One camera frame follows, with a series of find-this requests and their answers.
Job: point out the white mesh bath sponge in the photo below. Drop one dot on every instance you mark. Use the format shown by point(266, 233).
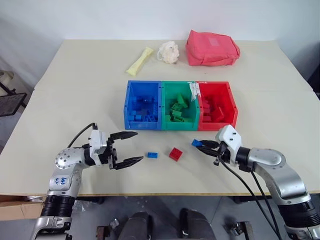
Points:
point(170, 52)

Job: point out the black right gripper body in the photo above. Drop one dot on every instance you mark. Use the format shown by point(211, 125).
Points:
point(223, 153)

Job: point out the black mesh basket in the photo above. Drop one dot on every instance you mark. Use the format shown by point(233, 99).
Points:
point(11, 103)

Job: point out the pale yellow rolled cloth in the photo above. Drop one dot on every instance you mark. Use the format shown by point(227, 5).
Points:
point(140, 61)

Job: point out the dark rounded shape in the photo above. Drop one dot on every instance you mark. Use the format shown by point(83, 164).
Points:
point(137, 226)

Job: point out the blue plastic bin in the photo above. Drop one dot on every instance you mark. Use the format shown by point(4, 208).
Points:
point(143, 125)

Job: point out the square red building block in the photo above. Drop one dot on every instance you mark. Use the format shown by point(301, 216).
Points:
point(175, 154)

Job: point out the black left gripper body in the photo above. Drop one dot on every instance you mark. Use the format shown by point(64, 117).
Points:
point(112, 156)

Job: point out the brown cardboard box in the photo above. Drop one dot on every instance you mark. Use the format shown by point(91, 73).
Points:
point(20, 206)

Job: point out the pink fabric bag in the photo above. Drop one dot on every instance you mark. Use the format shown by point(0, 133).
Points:
point(212, 48)

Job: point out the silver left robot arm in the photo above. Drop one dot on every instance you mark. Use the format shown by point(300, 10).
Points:
point(66, 160)

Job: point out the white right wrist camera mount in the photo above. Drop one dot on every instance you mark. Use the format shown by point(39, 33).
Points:
point(231, 138)

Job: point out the red plastic bin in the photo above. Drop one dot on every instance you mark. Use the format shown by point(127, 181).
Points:
point(217, 126)

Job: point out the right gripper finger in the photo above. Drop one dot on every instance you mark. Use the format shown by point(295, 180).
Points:
point(210, 143)
point(208, 151)

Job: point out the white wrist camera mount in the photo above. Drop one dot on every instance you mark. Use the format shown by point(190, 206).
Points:
point(96, 141)
point(231, 138)

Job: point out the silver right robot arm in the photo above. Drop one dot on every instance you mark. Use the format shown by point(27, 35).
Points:
point(275, 162)

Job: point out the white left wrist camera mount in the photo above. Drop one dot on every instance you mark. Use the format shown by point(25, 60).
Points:
point(96, 141)

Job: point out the large green building block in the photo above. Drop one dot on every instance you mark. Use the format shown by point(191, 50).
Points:
point(182, 101)

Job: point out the white round object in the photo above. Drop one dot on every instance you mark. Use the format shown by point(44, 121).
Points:
point(6, 78)

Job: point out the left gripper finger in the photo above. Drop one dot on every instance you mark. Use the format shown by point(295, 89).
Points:
point(123, 135)
point(130, 162)

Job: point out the white crumpled tape label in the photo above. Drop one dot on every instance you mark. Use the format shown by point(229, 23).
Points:
point(193, 91)

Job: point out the flat blue building block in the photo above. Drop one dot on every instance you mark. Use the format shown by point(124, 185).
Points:
point(152, 155)

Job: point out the small blue building block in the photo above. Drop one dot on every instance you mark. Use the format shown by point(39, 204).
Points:
point(196, 143)

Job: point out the green plastic bin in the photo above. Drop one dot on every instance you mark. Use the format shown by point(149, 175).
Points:
point(180, 126)

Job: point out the large red building block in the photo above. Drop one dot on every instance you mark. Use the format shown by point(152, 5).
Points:
point(219, 113)

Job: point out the blue block with white dot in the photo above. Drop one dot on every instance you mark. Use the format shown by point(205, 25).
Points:
point(148, 100)

